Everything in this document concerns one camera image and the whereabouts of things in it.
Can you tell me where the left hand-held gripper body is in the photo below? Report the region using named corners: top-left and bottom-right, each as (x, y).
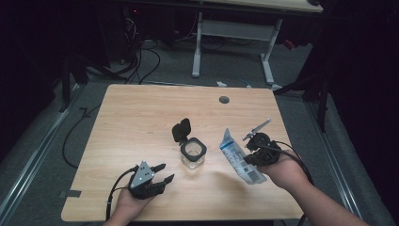
top-left (127, 160), bottom-right (158, 201)

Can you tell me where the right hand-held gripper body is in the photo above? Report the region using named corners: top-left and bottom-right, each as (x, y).
top-left (242, 118), bottom-right (283, 168)

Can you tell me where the white and blue pouch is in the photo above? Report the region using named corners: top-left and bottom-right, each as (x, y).
top-left (218, 127), bottom-right (268, 186)

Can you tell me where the glass jar with black lid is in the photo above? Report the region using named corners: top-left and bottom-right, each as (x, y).
top-left (170, 117), bottom-right (208, 170)

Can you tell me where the person's left hand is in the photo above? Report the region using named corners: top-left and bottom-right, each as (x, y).
top-left (114, 187), bottom-right (153, 222)

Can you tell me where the person's right hand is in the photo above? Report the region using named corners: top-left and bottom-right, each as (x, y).
top-left (257, 150), bottom-right (311, 193)

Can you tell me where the grey tape piece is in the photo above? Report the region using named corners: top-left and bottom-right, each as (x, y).
top-left (58, 188), bottom-right (83, 199)

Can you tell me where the black metal stand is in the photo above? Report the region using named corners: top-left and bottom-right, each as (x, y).
top-left (272, 62), bottom-right (331, 134)
top-left (58, 53), bottom-right (89, 114)

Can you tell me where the white-framed desk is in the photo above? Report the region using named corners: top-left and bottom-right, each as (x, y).
top-left (191, 0), bottom-right (325, 92)

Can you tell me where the dark computer case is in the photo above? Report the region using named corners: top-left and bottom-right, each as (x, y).
top-left (96, 3), bottom-right (146, 66)

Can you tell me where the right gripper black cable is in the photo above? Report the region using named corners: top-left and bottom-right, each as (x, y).
top-left (259, 140), bottom-right (315, 226)

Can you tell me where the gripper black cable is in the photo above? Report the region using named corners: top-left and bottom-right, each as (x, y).
top-left (259, 140), bottom-right (315, 226)
top-left (105, 166), bottom-right (139, 221)

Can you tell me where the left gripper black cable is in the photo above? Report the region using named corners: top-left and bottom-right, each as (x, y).
top-left (105, 166), bottom-right (139, 221)

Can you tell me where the metal floor rail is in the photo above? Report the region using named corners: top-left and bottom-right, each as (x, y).
top-left (305, 100), bottom-right (365, 220)
top-left (0, 84), bottom-right (87, 220)

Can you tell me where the thin black floor cable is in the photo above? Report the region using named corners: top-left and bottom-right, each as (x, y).
top-left (61, 103), bottom-right (104, 170)

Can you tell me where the bundle of black cables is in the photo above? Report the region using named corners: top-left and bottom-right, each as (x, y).
top-left (87, 40), bottom-right (162, 86)

